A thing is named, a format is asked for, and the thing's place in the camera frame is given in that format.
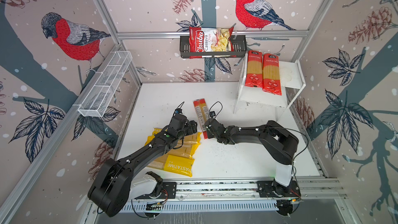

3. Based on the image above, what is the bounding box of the red spaghetti bag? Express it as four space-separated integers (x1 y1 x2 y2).
193 99 212 139
262 54 282 95
245 50 263 88

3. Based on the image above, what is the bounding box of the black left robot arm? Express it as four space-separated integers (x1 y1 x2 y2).
88 114 198 217

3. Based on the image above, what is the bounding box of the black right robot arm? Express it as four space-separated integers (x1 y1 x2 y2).
205 118 299 194

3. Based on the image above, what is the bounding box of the yellow pasta bag top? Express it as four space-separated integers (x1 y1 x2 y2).
145 128 202 145

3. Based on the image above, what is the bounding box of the yellow pasta bag middle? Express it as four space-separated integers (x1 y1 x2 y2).
170 144 200 159

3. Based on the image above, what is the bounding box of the yellow Pastatime pasta bag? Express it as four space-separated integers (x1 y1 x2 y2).
147 155 194 177

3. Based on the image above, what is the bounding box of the white two-tier shelf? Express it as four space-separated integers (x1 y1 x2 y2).
233 55 306 121

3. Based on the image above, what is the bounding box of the red cassava chips bag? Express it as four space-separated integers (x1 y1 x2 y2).
189 27 234 53

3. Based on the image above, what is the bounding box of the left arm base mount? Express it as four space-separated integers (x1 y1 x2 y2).
135 182 177 200

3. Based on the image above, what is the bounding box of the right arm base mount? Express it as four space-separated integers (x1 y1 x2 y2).
256 180 301 198

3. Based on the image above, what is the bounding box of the white wire mesh basket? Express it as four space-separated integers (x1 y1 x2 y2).
78 51 132 117

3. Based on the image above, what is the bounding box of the black wall basket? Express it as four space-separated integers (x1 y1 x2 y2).
180 35 248 59

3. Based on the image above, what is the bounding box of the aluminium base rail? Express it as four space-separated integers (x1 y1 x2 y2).
127 175 347 202

